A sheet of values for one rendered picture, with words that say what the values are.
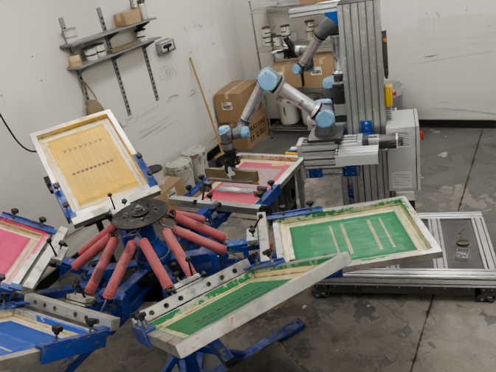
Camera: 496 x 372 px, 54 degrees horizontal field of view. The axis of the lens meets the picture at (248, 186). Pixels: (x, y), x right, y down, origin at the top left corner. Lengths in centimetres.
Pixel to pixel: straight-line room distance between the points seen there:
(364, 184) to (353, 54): 92
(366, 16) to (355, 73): 35
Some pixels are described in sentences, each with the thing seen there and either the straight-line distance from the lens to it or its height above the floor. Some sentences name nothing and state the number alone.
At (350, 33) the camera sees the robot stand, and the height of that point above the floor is 185.
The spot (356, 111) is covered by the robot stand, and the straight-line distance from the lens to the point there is 332.
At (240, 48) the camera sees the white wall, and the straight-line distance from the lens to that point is 723.
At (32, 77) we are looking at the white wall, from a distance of 463.
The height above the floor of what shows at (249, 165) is 96.
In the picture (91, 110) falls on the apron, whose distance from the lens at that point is 496.
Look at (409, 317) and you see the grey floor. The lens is 361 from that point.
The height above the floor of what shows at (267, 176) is 96.
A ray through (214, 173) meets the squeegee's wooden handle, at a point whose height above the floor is 111.
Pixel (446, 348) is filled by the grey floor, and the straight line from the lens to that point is 343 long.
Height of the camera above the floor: 243
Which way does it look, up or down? 26 degrees down
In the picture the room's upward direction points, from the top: 11 degrees counter-clockwise
